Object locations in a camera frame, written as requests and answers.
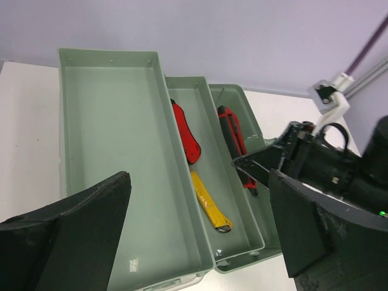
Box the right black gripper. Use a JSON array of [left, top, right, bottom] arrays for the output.
[[232, 121, 363, 194]]

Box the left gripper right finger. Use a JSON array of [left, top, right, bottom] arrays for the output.
[[269, 170, 387, 290]]

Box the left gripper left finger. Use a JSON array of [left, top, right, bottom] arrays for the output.
[[1, 172, 132, 290]]

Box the large red utility knife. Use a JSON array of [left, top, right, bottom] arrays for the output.
[[217, 105, 258, 197]]

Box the yellow utility knife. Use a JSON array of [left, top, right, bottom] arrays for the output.
[[190, 171, 233, 233]]

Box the small red utility knife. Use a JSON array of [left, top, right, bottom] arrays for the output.
[[170, 99, 201, 165]]

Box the green cantilever tool box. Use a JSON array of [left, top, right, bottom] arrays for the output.
[[59, 48, 281, 290]]

